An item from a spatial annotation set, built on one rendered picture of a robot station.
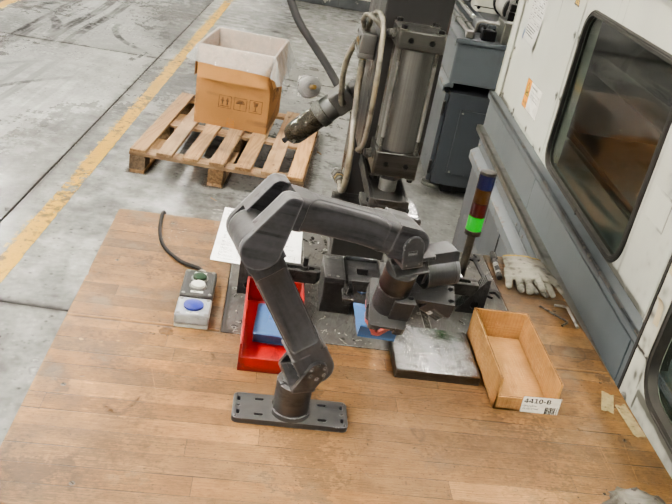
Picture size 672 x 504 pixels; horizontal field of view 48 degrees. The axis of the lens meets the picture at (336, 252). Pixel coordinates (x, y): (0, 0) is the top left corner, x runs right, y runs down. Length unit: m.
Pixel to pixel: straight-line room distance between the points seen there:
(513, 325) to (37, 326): 2.00
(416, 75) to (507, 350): 0.61
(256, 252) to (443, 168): 3.76
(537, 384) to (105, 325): 0.86
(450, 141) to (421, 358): 3.31
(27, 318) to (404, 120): 2.07
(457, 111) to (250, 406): 3.55
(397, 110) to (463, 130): 3.25
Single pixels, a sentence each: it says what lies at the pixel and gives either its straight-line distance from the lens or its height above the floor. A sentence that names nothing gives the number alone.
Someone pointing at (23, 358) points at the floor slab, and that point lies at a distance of 2.99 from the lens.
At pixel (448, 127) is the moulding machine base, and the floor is 0.44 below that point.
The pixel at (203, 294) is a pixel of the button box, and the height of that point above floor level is 0.93.
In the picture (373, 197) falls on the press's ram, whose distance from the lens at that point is 1.52.
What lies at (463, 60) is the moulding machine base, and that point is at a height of 0.85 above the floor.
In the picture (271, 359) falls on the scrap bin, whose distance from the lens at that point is 1.43.
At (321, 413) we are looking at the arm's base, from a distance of 1.36.
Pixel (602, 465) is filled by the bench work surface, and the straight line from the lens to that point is 1.47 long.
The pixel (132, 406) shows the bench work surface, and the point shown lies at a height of 0.90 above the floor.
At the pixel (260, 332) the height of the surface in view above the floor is 0.91.
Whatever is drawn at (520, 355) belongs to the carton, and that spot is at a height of 0.90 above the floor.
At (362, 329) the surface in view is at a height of 1.01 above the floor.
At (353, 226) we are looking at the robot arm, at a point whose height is 1.28.
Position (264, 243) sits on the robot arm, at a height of 1.26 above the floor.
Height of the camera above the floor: 1.76
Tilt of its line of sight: 27 degrees down
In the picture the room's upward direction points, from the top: 10 degrees clockwise
